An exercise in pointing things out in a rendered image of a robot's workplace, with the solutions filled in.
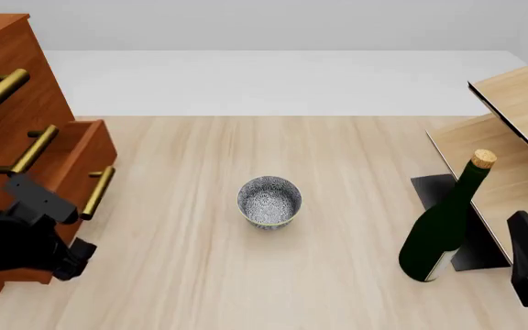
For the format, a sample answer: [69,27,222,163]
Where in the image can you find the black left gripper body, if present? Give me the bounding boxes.
[51,236,98,282]

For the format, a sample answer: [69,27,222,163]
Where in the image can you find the wooden cabinet with drawers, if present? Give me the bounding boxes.
[0,13,119,297]

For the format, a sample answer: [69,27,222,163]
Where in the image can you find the dark green corked wine bottle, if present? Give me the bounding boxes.
[398,148,499,283]

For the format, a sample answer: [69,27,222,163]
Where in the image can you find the pale wood rack, black base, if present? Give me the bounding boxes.
[410,54,528,272]

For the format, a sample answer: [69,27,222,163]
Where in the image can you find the grey patterned bowl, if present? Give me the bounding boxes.
[236,175,303,231]

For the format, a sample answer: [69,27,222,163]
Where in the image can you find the short brass drawer handle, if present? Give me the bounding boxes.
[79,165,116,222]

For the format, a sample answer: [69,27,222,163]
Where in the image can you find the wooden drawer, short brass handle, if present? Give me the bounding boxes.
[2,118,119,286]

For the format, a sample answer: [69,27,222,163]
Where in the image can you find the medium brass drawer handle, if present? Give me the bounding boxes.
[0,124,61,177]

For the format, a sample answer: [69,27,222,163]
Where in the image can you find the wooden drawer, long brass handle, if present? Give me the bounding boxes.
[0,33,73,138]

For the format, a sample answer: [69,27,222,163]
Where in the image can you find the long brass drawer handle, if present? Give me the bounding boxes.
[0,68,32,124]

